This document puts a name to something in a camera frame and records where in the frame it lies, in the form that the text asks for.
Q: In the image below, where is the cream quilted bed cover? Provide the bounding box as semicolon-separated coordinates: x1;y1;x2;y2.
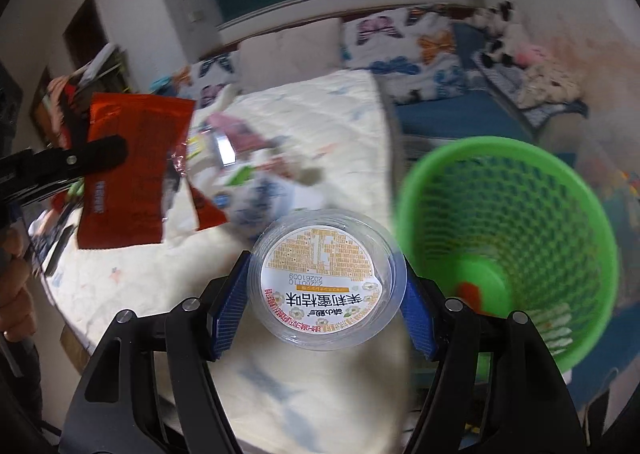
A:
30;69;436;454

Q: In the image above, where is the clear jelly cup orange label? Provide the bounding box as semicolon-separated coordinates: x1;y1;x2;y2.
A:
246;208;411;352

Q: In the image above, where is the blue side mattress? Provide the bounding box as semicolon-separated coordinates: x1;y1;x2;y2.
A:
390;19;591;165

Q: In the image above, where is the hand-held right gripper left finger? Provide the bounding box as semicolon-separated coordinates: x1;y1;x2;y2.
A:
57;250;251;454

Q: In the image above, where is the silver foil lid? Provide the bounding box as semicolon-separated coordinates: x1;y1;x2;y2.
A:
212;131;238;167

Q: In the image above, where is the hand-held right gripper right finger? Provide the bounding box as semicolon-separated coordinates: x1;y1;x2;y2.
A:
400;259;586;454

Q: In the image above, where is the white green packet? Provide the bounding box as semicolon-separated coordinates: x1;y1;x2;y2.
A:
537;301;573;350

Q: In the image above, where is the pink packet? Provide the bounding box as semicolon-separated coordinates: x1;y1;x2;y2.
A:
207;114;261;150

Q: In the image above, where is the green mesh wastebasket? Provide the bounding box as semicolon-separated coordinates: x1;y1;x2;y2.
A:
397;135;621;371

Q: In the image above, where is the dark doorway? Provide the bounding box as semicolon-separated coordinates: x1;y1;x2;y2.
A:
62;0;111;80

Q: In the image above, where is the person's left hand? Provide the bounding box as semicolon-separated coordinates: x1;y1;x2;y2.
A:
0;226;33;335

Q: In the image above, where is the white patterned cloth pile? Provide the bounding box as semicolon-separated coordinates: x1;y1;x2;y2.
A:
515;64;586;110

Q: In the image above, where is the black white plush toy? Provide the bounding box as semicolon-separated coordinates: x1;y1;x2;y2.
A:
470;1;523;70

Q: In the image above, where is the pink plush toy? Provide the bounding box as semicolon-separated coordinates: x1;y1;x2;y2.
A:
517;46;548;67

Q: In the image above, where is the plain white pillow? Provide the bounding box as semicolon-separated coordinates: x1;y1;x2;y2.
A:
235;16;346;95

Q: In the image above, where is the person's left forearm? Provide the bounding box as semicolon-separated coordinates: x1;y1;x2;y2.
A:
0;339;43;430

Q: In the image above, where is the red wrapper scrap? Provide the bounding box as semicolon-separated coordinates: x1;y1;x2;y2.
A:
457;281;486;315

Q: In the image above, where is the large butterfly print pillow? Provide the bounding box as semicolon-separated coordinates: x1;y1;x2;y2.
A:
340;6;468;105

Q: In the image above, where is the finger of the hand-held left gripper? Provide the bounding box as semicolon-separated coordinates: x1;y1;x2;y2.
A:
0;135;128;207
59;81;90;151

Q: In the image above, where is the small butterfly print pillow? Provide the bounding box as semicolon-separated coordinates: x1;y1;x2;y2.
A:
190;51;241;110

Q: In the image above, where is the red snack wrapper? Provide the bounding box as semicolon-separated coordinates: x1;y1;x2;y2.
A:
75;93;228;250

